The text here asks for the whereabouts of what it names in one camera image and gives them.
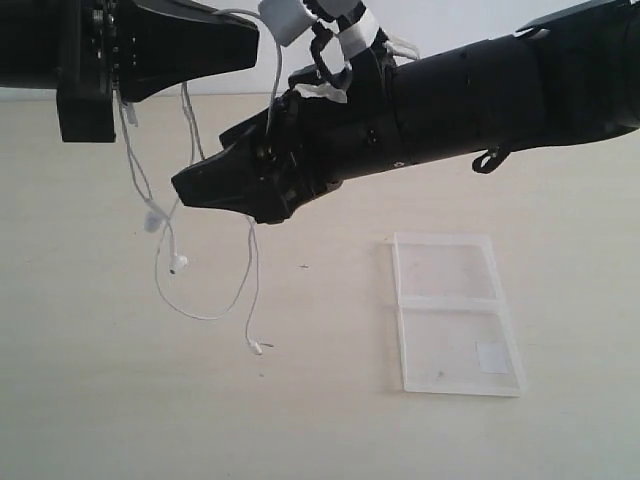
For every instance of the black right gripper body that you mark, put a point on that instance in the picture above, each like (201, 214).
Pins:
(311, 142)

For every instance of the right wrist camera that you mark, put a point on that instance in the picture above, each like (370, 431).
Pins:
(287, 20)

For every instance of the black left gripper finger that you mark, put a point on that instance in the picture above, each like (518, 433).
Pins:
(161, 44)

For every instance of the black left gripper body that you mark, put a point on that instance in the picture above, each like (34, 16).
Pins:
(67, 47)

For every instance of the clear plastic open case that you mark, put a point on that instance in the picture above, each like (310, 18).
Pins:
(453, 321)

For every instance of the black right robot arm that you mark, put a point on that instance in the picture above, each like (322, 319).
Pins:
(568, 78)

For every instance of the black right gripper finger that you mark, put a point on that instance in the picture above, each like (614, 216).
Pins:
(229, 180)

